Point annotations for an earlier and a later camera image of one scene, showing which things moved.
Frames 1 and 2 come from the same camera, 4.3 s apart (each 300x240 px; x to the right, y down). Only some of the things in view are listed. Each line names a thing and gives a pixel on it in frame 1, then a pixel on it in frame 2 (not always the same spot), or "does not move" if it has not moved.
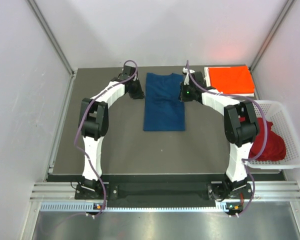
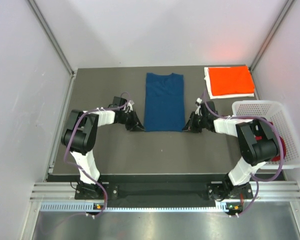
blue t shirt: (163, 110) does not move
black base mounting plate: (216, 191) does not move
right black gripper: (182, 97) to (190, 125)
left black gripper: (139, 94) to (138, 127)
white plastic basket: (275, 111) does not move
